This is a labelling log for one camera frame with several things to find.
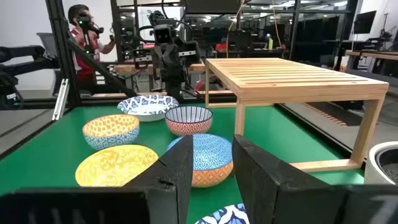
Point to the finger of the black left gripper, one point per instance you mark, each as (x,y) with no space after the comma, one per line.
(178,84)
(168,84)

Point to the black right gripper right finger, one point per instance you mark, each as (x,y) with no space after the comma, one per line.
(295,199)

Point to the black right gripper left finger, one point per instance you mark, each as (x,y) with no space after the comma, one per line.
(93,205)

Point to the blue white paper bowl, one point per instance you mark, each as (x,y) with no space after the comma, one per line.
(146,109)
(224,216)

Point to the orange-inside blue patterned bowl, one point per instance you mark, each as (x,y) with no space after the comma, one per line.
(109,127)

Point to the blue-inside orange ceramic bowl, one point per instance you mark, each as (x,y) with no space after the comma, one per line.
(211,155)

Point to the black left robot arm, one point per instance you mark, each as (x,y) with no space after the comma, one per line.
(155,17)

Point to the black background robot arm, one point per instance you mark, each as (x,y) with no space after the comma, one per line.
(85,26)
(21,65)

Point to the slatted wooden shelf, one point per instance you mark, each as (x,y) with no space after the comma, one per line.
(280,77)

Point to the wooden background table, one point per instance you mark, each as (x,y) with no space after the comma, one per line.
(130,68)
(373,54)

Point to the green table mat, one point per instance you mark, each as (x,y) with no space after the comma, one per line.
(46,161)

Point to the white plant pot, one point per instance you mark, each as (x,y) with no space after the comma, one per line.
(371,168)

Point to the person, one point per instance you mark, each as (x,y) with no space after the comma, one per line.
(81,67)

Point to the black computer monitor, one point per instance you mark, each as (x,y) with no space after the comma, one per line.
(364,21)

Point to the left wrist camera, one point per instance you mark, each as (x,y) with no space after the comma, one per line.
(163,35)

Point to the silver aluminium bracket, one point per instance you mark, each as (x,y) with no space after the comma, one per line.
(60,99)

